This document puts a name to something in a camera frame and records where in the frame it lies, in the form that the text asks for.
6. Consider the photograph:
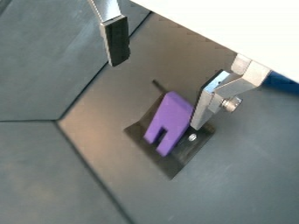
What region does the purple double-square block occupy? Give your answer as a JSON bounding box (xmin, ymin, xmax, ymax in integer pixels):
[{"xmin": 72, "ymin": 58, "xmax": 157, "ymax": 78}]
[{"xmin": 144, "ymin": 91, "xmax": 192, "ymax": 157}]

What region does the blue shape-sorting board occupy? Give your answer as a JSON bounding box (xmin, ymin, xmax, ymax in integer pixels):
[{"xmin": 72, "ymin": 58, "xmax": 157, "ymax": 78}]
[{"xmin": 263, "ymin": 72, "xmax": 299, "ymax": 95}]

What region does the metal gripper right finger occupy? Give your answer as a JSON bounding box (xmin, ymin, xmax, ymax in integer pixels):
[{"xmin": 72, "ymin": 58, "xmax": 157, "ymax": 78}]
[{"xmin": 191, "ymin": 54, "xmax": 271, "ymax": 130}]

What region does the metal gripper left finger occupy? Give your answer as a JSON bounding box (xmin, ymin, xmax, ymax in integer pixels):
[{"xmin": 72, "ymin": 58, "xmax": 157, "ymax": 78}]
[{"xmin": 88, "ymin": 0, "xmax": 130, "ymax": 67}]

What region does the black curved holder block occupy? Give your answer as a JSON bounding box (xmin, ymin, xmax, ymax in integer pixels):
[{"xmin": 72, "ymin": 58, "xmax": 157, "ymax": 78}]
[{"xmin": 122, "ymin": 80, "xmax": 216, "ymax": 180}]

